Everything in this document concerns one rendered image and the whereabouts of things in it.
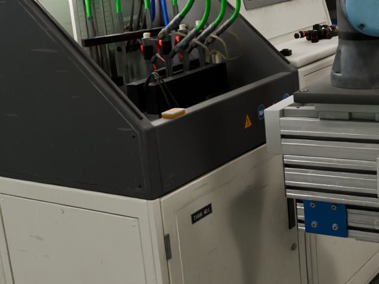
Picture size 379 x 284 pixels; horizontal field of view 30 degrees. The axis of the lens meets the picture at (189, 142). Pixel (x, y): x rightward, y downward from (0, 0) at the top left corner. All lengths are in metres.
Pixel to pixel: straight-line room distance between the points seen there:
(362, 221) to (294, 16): 1.24
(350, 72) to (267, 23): 1.11
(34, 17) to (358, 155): 0.79
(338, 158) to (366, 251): 1.32
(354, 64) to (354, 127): 0.12
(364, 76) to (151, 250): 0.63
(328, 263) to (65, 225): 0.96
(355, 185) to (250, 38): 0.84
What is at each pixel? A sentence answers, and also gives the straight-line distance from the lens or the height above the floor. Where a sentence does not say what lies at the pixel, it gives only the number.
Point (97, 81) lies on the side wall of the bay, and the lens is 1.56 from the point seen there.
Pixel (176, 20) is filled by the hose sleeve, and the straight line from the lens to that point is 1.82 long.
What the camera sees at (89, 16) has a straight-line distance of 2.03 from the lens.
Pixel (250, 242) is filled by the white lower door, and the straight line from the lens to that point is 1.91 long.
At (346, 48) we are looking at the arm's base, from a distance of 1.32.
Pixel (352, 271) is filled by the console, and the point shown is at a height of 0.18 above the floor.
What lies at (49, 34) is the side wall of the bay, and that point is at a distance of 1.64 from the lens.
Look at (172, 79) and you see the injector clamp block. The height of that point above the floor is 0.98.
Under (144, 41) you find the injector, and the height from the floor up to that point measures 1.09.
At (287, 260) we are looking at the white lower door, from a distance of 2.11.
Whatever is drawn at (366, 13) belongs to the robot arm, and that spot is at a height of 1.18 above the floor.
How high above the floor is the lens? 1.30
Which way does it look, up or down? 15 degrees down
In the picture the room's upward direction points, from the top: 6 degrees counter-clockwise
